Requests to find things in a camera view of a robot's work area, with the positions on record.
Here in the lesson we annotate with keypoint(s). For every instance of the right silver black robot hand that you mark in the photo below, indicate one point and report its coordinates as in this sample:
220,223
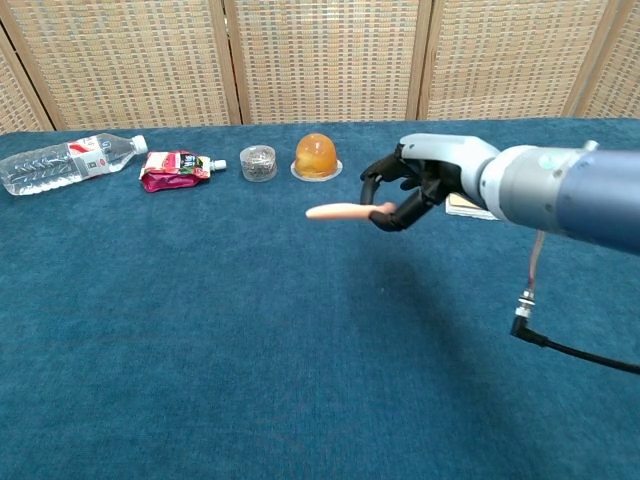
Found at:
450,155

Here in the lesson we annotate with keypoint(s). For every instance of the peach coloured stick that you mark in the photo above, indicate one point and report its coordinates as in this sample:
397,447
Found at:
335,212

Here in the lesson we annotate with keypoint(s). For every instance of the brown spiral notebook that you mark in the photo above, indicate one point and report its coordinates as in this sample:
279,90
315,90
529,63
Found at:
462,209

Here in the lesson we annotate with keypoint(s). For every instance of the orange fruit jelly cup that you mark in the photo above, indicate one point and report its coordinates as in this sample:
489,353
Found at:
315,155

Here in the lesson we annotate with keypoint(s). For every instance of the woven wooden folding screen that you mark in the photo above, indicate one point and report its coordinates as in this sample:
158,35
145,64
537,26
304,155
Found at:
325,60

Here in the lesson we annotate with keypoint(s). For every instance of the red spouted drink pouch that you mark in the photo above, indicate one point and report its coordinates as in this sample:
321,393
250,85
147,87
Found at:
170,172

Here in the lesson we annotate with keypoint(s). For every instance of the clear plastic water bottle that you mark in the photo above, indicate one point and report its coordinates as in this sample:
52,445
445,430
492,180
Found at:
50,167

